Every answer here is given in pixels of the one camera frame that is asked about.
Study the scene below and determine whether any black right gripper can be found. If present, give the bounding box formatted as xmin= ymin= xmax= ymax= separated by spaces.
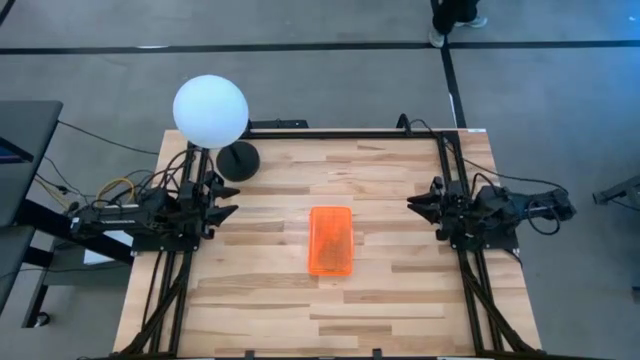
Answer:
xmin=406 ymin=175 xmax=475 ymax=242

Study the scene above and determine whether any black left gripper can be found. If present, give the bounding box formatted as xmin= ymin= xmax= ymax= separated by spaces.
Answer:
xmin=175 ymin=172 xmax=242 ymax=240

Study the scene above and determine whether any clear supply box orange lid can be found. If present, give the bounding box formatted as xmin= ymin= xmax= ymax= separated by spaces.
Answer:
xmin=307 ymin=205 xmax=356 ymax=278

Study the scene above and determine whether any white globe lamp black base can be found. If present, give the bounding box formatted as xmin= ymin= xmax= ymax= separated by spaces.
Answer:
xmin=172 ymin=73 xmax=261 ymax=182

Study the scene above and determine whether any white printed paper sheet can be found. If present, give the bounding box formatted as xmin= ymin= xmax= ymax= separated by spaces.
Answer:
xmin=83 ymin=230 xmax=135 ymax=265

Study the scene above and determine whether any person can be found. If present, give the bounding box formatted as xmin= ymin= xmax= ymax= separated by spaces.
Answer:
xmin=428 ymin=0 xmax=489 ymax=49

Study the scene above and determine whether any grey chair base leg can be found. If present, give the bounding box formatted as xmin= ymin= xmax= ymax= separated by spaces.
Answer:
xmin=592 ymin=174 xmax=640 ymax=206

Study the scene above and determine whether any dark grey desk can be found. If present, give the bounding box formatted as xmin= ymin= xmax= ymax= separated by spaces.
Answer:
xmin=0 ymin=99 xmax=64 ymax=229

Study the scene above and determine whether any dark laptop screen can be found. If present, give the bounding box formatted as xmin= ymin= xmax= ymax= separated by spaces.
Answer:
xmin=0 ymin=137 xmax=35 ymax=165

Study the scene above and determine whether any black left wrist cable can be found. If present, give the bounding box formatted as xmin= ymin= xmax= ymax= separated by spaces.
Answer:
xmin=134 ymin=146 xmax=214 ymax=202

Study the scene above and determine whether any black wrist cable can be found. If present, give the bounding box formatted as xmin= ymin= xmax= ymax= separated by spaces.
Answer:
xmin=134 ymin=146 xmax=214 ymax=202
xmin=525 ymin=198 xmax=563 ymax=237

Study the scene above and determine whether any black aluminium table frame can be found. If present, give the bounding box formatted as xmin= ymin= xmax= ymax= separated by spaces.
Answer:
xmin=113 ymin=128 xmax=544 ymax=360

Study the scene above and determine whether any yellow cable loop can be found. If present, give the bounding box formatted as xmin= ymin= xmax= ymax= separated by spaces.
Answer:
xmin=94 ymin=177 xmax=137 ymax=207

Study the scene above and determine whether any black floor cable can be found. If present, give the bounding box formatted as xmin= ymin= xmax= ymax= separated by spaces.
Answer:
xmin=57 ymin=119 xmax=161 ymax=156

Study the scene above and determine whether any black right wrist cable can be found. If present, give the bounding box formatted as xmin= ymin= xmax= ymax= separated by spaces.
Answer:
xmin=525 ymin=198 xmax=563 ymax=237

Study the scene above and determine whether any black cable bundle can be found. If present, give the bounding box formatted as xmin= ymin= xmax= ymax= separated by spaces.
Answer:
xmin=33 ymin=154 xmax=84 ymax=217

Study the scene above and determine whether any black desk leg frame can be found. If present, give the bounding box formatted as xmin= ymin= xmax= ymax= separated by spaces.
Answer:
xmin=14 ymin=199 xmax=134 ymax=329

